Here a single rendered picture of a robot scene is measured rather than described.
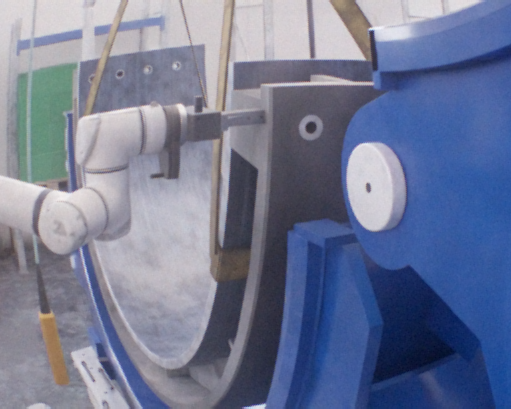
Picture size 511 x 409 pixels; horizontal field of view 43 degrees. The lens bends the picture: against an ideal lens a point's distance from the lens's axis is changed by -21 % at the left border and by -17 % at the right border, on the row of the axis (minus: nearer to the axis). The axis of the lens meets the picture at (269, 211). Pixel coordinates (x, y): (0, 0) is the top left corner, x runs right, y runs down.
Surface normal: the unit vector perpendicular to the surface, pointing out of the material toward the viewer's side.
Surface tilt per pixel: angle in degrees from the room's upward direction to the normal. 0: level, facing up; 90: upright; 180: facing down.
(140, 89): 75
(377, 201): 90
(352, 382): 90
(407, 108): 90
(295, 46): 90
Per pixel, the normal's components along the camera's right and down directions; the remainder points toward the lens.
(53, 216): -0.26, 0.15
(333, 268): -0.90, 0.13
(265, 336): 0.38, 0.65
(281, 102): 0.42, 0.28
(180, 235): 0.22, -0.67
